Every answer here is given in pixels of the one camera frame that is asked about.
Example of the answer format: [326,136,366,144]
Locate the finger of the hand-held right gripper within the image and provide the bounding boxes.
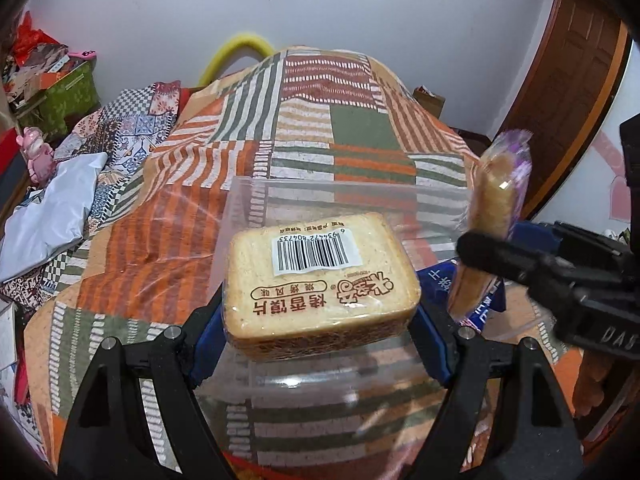
[512,220,561,257]
[456,229,556,293]

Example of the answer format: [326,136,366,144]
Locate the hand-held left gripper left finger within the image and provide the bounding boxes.
[57,290,236,480]

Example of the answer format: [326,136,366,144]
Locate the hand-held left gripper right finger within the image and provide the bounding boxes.
[406,305,586,480]

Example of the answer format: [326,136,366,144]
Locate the purple bread packet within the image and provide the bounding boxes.
[446,130,532,322]

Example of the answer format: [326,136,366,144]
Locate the clear plastic container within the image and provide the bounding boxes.
[192,175,568,480]

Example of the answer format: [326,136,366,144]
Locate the toasted bread slice packet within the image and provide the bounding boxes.
[222,212,422,361]

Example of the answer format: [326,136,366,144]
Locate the person's right hand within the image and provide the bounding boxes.
[572,351,621,413]

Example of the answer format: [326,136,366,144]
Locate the blue snack packet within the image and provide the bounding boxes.
[416,255,507,335]

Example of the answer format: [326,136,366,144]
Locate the white wardrobe door heart decals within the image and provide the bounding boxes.
[534,45,640,248]

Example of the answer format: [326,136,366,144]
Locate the brown cardboard box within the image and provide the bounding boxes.
[412,86,445,119]

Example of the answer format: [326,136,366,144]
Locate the brown wooden door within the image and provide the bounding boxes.
[492,0,634,221]

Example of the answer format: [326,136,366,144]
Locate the striped patchwork blanket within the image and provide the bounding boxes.
[30,49,591,480]

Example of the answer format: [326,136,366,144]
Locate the light blue plastic bag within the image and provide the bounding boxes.
[0,151,109,284]

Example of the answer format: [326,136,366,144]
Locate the floral patchwork quilt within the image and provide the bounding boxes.
[52,81,183,221]

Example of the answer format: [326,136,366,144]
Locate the pink rabbit figurine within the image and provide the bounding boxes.
[16,127,54,184]

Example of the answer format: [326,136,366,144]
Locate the green storage box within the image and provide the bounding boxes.
[14,60,101,137]

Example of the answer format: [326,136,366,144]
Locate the yellow foam tube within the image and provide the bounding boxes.
[198,33,275,88]

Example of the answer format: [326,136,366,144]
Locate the pile of papers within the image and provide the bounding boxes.
[2,42,96,107]

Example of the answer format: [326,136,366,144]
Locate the red plastic bag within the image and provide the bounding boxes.
[11,11,54,68]

